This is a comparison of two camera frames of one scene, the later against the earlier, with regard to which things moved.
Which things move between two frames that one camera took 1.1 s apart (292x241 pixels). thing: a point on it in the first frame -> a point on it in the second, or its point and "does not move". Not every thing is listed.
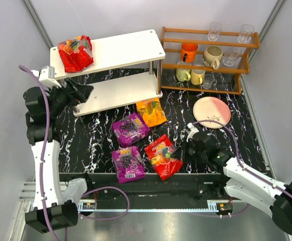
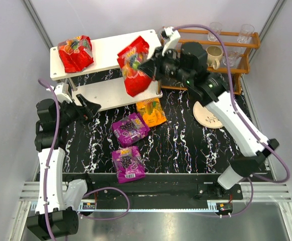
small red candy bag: (159, 153) -> (128, 59)
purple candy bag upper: (130, 129) does not move
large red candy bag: (76, 53) does not move
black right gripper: (184, 148) -> (157, 64)
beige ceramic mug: (212, 55) does not move
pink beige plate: (211, 108) does not move
